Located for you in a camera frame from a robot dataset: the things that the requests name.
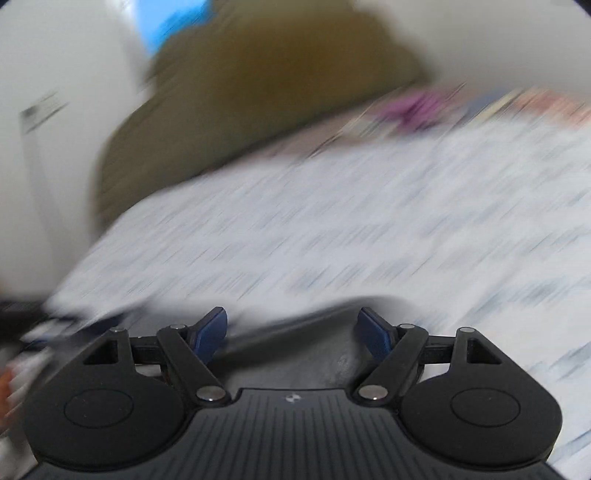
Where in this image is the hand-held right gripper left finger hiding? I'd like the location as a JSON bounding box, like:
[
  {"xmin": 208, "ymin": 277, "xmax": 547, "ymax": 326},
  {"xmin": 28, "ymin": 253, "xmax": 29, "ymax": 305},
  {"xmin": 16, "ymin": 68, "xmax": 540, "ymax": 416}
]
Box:
[{"xmin": 83, "ymin": 306, "xmax": 232, "ymax": 407}]

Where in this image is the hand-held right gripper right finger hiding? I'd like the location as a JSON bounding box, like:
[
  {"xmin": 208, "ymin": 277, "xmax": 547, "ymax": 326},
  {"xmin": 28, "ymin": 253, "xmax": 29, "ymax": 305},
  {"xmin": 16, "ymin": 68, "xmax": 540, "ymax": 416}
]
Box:
[{"xmin": 353, "ymin": 308, "xmax": 502, "ymax": 407}]

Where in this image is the grey sweater with navy sleeves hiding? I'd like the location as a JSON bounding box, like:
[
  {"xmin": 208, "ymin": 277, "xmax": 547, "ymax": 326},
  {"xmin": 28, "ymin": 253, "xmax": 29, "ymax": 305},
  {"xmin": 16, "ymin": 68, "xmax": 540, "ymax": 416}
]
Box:
[{"xmin": 217, "ymin": 294, "xmax": 416, "ymax": 393}]

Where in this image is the white script-print bed sheet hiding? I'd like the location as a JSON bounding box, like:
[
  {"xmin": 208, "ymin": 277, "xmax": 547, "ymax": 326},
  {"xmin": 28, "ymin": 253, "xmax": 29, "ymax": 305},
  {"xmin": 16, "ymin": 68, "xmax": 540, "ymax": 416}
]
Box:
[{"xmin": 44, "ymin": 83, "xmax": 591, "ymax": 472}]

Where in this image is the purple cloth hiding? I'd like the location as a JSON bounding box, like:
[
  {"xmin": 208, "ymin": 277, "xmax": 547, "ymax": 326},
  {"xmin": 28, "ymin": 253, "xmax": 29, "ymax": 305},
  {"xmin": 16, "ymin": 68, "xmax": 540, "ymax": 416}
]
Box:
[{"xmin": 379, "ymin": 89, "xmax": 462, "ymax": 132}]

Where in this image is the olive padded headboard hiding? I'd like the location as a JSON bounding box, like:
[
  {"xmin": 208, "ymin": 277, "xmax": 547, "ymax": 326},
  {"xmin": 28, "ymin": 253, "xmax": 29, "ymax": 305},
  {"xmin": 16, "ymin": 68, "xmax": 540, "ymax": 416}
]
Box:
[{"xmin": 95, "ymin": 9, "xmax": 430, "ymax": 227}]

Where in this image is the floral pink cloth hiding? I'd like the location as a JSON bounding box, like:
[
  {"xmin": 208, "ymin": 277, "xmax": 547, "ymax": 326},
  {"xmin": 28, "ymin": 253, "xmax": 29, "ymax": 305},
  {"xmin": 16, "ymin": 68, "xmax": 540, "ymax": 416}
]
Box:
[{"xmin": 480, "ymin": 85, "xmax": 591, "ymax": 121}]

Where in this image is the blue blurred object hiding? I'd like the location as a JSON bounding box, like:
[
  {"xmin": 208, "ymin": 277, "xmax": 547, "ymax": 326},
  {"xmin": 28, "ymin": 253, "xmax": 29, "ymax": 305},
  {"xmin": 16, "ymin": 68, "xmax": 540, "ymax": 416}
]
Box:
[{"xmin": 136, "ymin": 0, "xmax": 215, "ymax": 58}]

